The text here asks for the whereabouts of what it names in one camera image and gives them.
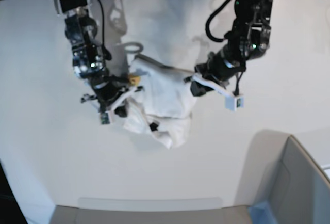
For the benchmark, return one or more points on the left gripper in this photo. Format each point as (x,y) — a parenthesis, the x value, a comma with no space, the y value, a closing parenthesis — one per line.
(220,74)

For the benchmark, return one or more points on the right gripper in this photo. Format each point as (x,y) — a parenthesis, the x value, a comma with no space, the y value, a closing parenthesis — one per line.
(112,94)

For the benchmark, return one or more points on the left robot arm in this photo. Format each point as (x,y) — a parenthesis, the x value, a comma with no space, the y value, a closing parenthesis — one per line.
(248,39)

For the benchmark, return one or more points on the grey front tray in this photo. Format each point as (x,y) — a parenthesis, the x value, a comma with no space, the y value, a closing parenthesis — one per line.
(198,210)

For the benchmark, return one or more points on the white printed t-shirt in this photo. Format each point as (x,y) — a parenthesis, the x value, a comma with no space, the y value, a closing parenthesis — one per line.
(163,108)

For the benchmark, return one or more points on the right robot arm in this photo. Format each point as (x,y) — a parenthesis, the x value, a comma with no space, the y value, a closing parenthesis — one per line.
(89,62)

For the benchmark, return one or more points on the grey bin right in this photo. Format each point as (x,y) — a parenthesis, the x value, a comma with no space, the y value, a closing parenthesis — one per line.
(281,182)

